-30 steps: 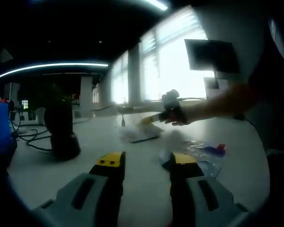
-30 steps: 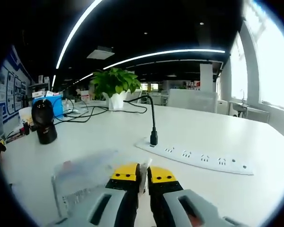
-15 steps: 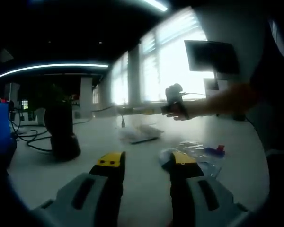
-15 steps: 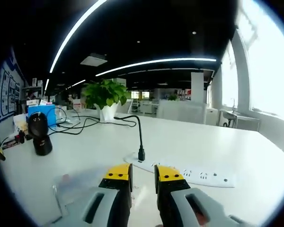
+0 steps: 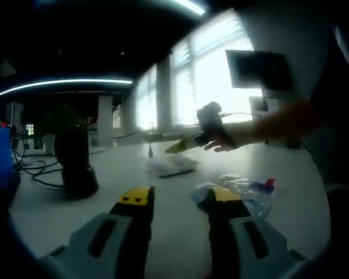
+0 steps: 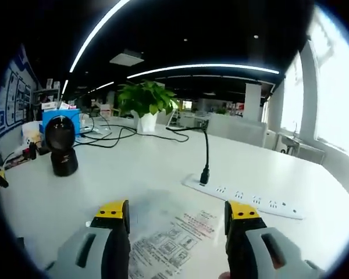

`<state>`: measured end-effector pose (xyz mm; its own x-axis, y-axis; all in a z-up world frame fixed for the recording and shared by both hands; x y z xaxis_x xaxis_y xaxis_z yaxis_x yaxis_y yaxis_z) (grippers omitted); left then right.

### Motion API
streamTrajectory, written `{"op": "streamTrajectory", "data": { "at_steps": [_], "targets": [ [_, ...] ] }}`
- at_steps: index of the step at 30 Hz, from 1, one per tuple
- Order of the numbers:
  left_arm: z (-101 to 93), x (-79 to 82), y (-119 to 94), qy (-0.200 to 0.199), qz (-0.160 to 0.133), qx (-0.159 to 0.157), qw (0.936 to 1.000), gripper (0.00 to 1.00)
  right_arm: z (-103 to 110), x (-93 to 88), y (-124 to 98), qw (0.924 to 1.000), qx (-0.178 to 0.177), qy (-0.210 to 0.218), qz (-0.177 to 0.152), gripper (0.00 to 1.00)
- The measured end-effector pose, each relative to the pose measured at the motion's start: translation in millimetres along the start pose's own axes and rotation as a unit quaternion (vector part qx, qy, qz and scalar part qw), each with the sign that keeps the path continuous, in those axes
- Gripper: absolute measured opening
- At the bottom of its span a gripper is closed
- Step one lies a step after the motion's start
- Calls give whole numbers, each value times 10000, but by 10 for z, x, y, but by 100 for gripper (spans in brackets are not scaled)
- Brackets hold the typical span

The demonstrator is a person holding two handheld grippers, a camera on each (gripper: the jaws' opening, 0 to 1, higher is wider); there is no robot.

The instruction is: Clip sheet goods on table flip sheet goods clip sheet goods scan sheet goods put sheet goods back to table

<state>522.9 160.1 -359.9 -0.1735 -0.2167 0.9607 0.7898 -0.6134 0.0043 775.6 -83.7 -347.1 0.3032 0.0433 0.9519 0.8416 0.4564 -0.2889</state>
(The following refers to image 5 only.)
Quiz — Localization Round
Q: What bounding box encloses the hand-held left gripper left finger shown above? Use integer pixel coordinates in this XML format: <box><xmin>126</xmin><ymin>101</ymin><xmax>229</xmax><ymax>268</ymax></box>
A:
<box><xmin>39</xmin><ymin>185</ymin><xmax>155</xmax><ymax>279</ymax></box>

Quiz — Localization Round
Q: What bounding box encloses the window with white blinds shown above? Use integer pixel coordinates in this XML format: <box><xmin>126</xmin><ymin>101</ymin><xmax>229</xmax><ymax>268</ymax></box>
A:
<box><xmin>135</xmin><ymin>65</ymin><xmax>158</xmax><ymax>130</ymax></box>
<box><xmin>171</xmin><ymin>11</ymin><xmax>264</xmax><ymax>128</ymax></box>

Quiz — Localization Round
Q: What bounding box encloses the open laptop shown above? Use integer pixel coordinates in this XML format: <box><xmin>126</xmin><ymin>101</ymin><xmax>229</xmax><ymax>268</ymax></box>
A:
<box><xmin>248</xmin><ymin>95</ymin><xmax>280</xmax><ymax>114</ymax></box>

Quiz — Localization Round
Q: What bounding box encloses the person's dark shirt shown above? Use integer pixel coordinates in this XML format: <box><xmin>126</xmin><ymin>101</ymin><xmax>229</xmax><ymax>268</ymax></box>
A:
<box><xmin>308</xmin><ymin>26</ymin><xmax>349</xmax><ymax>204</ymax></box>

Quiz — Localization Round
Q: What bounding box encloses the blue box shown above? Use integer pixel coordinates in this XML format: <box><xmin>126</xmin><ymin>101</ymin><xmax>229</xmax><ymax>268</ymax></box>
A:
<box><xmin>0</xmin><ymin>124</ymin><xmax>14</xmax><ymax>187</ymax></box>

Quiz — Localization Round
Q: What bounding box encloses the square ceiling vent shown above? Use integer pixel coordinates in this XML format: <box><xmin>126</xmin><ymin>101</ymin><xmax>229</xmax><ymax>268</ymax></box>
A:
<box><xmin>0</xmin><ymin>59</ymin><xmax>17</xmax><ymax>77</ymax></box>

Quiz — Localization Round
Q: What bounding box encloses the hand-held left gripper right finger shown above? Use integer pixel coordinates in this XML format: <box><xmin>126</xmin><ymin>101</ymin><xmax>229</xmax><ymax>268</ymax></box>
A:
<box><xmin>206</xmin><ymin>188</ymin><xmax>309</xmax><ymax>279</ymax></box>

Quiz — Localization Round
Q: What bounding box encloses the black cable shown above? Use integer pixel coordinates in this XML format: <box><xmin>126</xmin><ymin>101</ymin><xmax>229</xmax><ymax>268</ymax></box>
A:
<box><xmin>13</xmin><ymin>139</ymin><xmax>65</xmax><ymax>188</ymax></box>
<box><xmin>88</xmin><ymin>146</ymin><xmax>114</xmax><ymax>155</ymax></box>

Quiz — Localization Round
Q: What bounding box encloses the clear blue red sheet goods packet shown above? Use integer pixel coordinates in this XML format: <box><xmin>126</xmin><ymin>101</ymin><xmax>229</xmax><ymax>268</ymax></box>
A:
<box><xmin>191</xmin><ymin>173</ymin><xmax>277</xmax><ymax>219</ymax></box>

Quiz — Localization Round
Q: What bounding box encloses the white table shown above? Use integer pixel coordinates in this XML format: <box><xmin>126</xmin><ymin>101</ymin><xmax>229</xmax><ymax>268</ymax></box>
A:
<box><xmin>10</xmin><ymin>136</ymin><xmax>331</xmax><ymax>279</ymax></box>

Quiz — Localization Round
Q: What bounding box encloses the white ceiling light strip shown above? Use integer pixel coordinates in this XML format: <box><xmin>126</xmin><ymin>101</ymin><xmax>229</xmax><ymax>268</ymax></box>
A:
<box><xmin>0</xmin><ymin>78</ymin><xmax>134</xmax><ymax>98</ymax></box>
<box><xmin>174</xmin><ymin>0</ymin><xmax>206</xmax><ymax>15</ymax></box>

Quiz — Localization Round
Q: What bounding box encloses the person's right hand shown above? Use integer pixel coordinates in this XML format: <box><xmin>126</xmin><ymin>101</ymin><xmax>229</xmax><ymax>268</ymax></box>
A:
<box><xmin>204</xmin><ymin>138</ymin><xmax>240</xmax><ymax>153</ymax></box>

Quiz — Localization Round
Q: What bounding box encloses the black wall monitor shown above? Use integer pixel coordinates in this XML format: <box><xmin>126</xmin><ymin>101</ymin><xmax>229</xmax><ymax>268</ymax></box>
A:
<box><xmin>225</xmin><ymin>49</ymin><xmax>294</xmax><ymax>92</ymax></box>

